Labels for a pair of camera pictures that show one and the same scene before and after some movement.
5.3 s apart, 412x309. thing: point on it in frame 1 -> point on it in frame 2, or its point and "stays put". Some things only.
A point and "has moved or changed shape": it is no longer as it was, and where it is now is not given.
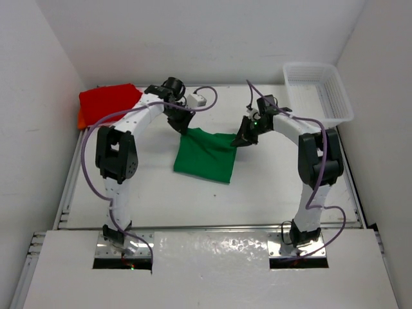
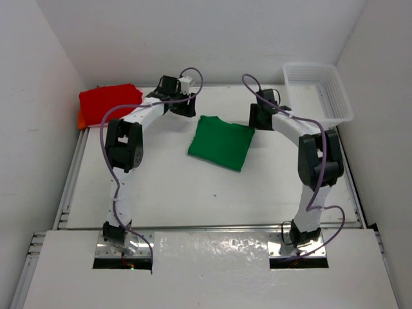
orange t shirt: x=81 y=123 stays put
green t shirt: x=200 y=153 has moved or changed shape
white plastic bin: x=315 y=91 stays put
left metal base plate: x=132 y=248 stays put
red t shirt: x=100 y=101 stays put
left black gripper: x=181 y=125 -> x=188 y=108
